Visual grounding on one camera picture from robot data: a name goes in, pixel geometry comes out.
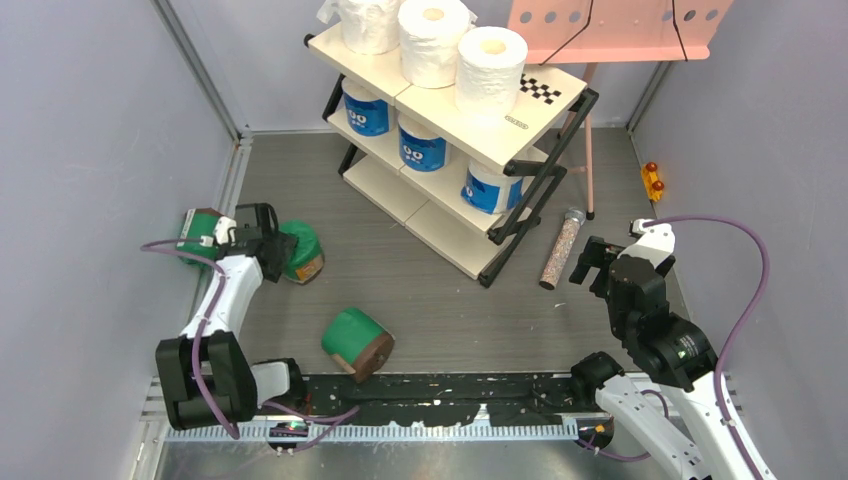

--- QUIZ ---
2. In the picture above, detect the pink music stand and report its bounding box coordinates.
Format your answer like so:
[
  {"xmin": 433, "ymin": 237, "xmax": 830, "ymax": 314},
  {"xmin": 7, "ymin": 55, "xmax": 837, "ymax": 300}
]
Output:
[{"xmin": 507, "ymin": 0, "xmax": 735, "ymax": 221}]

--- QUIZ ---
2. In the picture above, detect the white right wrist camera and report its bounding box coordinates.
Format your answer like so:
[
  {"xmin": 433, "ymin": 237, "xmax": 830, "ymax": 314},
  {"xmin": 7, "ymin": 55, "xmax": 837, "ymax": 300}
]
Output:
[{"xmin": 622, "ymin": 219, "xmax": 676, "ymax": 267}]

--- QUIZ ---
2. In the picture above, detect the white paper towel roll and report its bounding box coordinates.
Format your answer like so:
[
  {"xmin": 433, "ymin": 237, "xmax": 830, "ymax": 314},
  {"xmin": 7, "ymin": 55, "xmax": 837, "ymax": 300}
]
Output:
[
  {"xmin": 316, "ymin": 0, "xmax": 403, "ymax": 55},
  {"xmin": 398, "ymin": 0, "xmax": 477, "ymax": 89},
  {"xmin": 455, "ymin": 26, "xmax": 528, "ymax": 119}
]

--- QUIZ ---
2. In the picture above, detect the cream three-tier shelf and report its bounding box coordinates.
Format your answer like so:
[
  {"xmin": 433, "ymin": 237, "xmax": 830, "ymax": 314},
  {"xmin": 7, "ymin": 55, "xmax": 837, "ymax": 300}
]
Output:
[{"xmin": 303, "ymin": 25, "xmax": 599, "ymax": 287}]

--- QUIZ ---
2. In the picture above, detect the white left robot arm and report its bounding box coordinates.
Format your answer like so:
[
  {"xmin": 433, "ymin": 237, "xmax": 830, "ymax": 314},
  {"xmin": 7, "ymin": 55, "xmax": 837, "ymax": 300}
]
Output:
[{"xmin": 141, "ymin": 203, "xmax": 307, "ymax": 439}]

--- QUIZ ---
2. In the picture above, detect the yellow toy with orange balls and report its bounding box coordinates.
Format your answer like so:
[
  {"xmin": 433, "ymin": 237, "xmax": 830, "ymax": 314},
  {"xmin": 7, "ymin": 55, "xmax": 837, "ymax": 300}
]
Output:
[{"xmin": 640, "ymin": 162, "xmax": 665, "ymax": 203}]

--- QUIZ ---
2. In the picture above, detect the glitter microphone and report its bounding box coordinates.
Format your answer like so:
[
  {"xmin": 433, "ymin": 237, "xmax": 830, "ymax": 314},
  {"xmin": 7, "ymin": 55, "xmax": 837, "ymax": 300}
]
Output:
[{"xmin": 539, "ymin": 208, "xmax": 586, "ymax": 290}]

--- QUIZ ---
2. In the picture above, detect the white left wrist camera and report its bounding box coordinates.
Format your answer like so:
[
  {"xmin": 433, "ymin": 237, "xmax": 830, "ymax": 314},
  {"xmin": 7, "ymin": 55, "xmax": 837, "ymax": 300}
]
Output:
[{"xmin": 199, "ymin": 215, "xmax": 237, "ymax": 248}]

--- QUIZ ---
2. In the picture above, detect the green package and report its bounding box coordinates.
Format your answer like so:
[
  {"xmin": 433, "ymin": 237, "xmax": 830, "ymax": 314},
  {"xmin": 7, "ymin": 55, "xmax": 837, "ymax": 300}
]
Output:
[
  {"xmin": 321, "ymin": 307, "xmax": 395, "ymax": 384},
  {"xmin": 176, "ymin": 208, "xmax": 223, "ymax": 261},
  {"xmin": 279, "ymin": 220, "xmax": 325, "ymax": 285}
]

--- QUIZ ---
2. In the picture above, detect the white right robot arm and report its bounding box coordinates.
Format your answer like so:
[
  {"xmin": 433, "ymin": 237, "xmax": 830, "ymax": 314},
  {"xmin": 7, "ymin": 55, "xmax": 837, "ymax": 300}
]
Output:
[{"xmin": 569, "ymin": 227, "xmax": 775, "ymax": 479}]

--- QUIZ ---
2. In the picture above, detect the blue paper towel roll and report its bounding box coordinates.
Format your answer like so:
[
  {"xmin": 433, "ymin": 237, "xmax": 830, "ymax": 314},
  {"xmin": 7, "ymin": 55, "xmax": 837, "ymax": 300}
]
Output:
[
  {"xmin": 398, "ymin": 114, "xmax": 451, "ymax": 172},
  {"xmin": 342, "ymin": 77, "xmax": 397, "ymax": 137},
  {"xmin": 460, "ymin": 160, "xmax": 524, "ymax": 214}
]

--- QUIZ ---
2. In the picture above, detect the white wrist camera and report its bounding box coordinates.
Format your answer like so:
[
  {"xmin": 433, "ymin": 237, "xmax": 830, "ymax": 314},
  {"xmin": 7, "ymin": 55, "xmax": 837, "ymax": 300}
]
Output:
[
  {"xmin": 622, "ymin": 219, "xmax": 676, "ymax": 267},
  {"xmin": 199, "ymin": 215, "xmax": 237, "ymax": 248}
]

